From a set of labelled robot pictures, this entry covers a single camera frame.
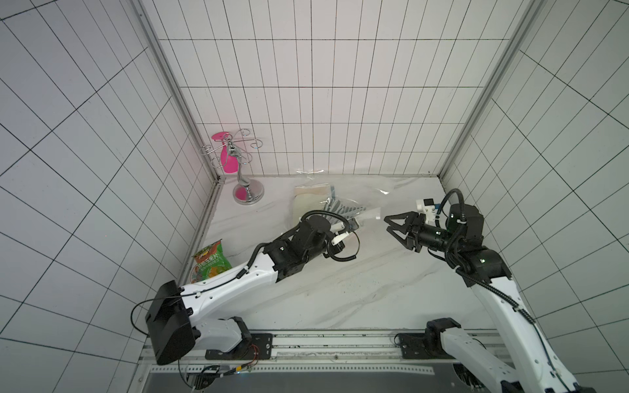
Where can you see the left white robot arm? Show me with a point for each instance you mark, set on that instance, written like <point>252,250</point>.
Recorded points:
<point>181,318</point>

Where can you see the pink plastic cup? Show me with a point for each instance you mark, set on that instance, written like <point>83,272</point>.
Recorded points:
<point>227,158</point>

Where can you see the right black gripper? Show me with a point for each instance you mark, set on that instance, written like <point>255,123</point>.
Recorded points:
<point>409,233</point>

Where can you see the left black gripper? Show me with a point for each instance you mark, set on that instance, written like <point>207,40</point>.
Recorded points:
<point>334,250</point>

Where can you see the colourful snack packet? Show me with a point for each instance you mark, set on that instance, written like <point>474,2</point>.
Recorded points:
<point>209,262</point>

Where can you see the aluminium mounting rail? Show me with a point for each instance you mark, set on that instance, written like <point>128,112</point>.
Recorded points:
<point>344,346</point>

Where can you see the clear plastic vacuum bag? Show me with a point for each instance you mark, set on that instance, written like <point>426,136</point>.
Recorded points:
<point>358,198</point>

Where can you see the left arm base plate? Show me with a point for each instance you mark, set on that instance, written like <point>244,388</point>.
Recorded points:
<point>250,346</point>

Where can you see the green striped Doraemon towel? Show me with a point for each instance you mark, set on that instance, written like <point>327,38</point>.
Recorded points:
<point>345,207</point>

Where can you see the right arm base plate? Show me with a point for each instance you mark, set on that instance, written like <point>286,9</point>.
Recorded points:
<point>417,346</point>

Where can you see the blue and cream towel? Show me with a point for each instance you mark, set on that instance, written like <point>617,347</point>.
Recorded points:
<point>320,190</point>

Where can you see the light green towel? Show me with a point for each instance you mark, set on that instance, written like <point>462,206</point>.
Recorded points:
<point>306,202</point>

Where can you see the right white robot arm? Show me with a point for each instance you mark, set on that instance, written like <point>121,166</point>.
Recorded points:
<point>536,367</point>

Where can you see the chrome cup holder stand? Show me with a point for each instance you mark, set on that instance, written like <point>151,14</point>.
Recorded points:
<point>247,191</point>

